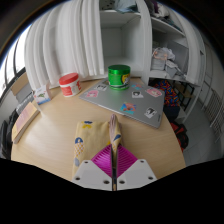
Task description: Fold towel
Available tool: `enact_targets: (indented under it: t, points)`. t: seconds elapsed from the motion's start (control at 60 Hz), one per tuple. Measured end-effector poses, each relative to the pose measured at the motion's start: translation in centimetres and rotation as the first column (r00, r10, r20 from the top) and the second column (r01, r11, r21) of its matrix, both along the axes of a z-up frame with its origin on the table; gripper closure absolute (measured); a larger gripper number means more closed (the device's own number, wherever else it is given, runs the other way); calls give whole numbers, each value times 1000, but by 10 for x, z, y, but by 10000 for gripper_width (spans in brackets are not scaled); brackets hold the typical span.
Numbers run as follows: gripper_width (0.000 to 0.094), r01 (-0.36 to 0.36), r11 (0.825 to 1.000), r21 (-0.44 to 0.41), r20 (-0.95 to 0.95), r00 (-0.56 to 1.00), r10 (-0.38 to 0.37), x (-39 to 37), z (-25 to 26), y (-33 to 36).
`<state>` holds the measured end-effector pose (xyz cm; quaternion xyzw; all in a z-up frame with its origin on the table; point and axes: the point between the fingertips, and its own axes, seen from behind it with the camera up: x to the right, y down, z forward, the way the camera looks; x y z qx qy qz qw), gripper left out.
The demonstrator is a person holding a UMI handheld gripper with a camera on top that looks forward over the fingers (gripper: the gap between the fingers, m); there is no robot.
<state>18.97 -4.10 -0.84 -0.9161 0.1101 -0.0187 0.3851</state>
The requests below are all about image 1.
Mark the yellow patterned towel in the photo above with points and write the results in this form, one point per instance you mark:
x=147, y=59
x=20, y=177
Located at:
x=91, y=133

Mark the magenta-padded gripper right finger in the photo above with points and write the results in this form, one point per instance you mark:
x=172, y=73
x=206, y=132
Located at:
x=131, y=173

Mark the black-framed window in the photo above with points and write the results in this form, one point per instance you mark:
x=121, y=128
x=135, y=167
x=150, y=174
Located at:
x=11, y=66

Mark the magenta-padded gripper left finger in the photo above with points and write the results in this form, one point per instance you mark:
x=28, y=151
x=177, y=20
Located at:
x=95, y=173

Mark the white jar with red lid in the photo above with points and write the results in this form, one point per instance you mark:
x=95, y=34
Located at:
x=70, y=86

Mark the small white blue box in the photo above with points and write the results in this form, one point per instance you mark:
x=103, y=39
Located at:
x=42, y=94

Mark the black bag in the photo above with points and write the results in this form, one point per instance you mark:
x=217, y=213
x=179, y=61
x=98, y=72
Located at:
x=7, y=133

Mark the colourful patterned bag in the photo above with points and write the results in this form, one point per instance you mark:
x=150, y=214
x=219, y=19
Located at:
x=166, y=91

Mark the white curtain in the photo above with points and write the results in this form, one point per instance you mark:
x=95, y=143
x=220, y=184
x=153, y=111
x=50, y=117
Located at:
x=66, y=43

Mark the grey ribbed radiator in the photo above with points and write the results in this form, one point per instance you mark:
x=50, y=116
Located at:
x=24, y=103

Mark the green round tin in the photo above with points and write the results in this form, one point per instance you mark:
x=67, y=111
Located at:
x=119, y=78

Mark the yellow orange book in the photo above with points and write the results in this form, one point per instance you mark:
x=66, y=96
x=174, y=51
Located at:
x=24, y=121

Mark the white shelf unit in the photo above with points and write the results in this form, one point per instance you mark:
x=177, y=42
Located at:
x=140, y=40

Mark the red black backpack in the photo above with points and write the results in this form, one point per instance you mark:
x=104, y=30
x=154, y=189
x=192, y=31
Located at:
x=180, y=135

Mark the cardboard box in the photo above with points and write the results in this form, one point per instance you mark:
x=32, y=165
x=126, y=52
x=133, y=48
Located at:
x=20, y=83

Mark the silver laptop with stickers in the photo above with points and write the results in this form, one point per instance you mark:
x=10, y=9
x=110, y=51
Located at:
x=140, y=103

